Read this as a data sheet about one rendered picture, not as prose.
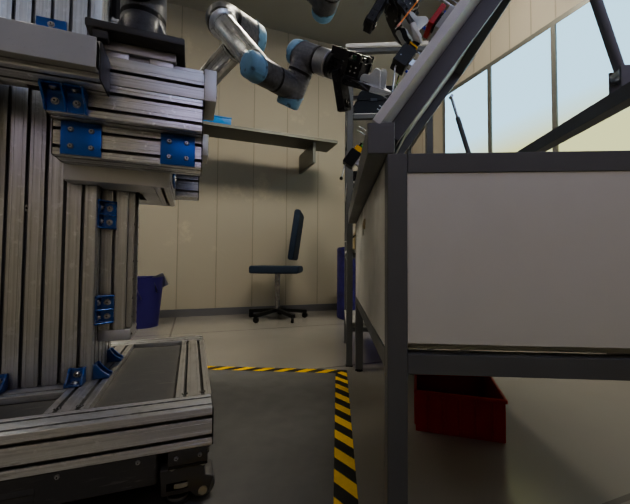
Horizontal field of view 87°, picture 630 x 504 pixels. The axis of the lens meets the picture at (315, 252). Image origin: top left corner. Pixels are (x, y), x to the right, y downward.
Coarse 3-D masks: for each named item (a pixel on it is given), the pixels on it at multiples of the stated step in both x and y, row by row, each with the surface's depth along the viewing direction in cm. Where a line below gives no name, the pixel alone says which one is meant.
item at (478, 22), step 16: (496, 0) 81; (480, 16) 81; (496, 16) 127; (464, 32) 81; (480, 32) 137; (448, 48) 81; (464, 48) 81; (448, 64) 81; (464, 64) 158; (432, 80) 81; (448, 80) 166; (416, 96) 81; (400, 112) 81; (416, 112) 81; (432, 112) 166; (400, 128) 81; (416, 128) 167; (400, 144) 97
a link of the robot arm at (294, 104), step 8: (288, 72) 99; (296, 72) 100; (304, 72) 100; (288, 80) 98; (296, 80) 101; (304, 80) 102; (280, 88) 98; (288, 88) 100; (296, 88) 101; (304, 88) 103; (280, 96) 103; (288, 96) 102; (296, 96) 103; (288, 104) 103; (296, 104) 104
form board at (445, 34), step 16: (464, 0) 67; (480, 0) 81; (448, 16) 67; (464, 16) 74; (448, 32) 69; (432, 48) 67; (416, 64) 68; (432, 64) 79; (416, 80) 73; (400, 96) 68; (432, 96) 146; (384, 112) 68
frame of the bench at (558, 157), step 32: (416, 160) 67; (448, 160) 66; (480, 160) 66; (512, 160) 66; (544, 160) 65; (576, 160) 65; (608, 160) 64; (384, 352) 70; (416, 352) 67; (448, 352) 67; (480, 352) 67; (512, 352) 67
